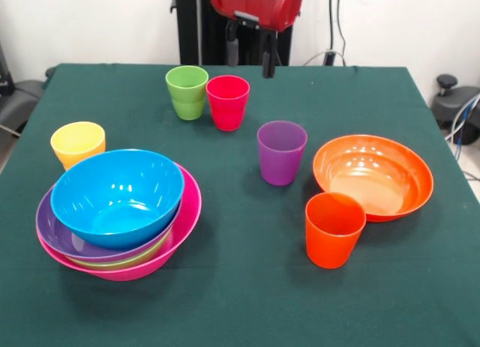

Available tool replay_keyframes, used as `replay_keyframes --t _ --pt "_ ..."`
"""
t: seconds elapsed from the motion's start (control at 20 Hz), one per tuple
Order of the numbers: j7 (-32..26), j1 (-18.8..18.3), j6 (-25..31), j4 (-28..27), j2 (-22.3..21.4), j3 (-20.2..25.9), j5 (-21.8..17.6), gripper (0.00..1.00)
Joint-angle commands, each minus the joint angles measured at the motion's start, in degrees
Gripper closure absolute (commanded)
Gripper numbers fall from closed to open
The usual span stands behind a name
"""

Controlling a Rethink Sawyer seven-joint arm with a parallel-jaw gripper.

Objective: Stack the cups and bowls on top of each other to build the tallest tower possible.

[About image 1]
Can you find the orange bowl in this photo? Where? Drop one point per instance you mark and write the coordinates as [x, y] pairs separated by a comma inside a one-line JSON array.
[[375, 174]]

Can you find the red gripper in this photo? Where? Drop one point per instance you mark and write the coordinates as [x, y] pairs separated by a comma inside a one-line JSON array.
[[258, 8]]

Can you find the pink bowl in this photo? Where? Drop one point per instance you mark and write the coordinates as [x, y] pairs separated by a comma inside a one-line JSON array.
[[189, 208]]

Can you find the dark green tablecloth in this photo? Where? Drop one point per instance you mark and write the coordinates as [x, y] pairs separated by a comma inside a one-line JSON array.
[[393, 287]]

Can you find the black equipment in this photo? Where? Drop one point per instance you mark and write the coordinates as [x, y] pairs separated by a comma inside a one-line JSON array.
[[26, 92]]

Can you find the purple cup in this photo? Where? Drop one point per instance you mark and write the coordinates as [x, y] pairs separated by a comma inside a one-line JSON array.
[[281, 163]]

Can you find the red cup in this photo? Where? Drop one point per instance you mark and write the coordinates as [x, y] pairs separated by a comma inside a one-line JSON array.
[[227, 107]]

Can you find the purple bowl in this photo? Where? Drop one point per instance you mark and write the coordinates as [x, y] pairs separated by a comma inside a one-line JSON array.
[[56, 234]]

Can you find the green bowl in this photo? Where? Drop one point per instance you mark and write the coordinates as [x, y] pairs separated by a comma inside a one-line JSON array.
[[123, 264]]

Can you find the blue bowl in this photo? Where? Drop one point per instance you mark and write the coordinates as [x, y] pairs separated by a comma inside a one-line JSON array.
[[116, 197]]

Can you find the black plug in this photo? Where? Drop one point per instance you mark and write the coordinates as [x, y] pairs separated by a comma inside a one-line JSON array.
[[329, 58]]

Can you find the yellow cup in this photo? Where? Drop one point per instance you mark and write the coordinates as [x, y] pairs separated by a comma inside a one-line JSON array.
[[75, 144]]

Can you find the orange cup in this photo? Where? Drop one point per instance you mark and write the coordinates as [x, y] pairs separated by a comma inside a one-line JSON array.
[[332, 242]]

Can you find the green cup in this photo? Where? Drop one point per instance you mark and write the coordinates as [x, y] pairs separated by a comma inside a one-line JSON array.
[[186, 77], [189, 110]]

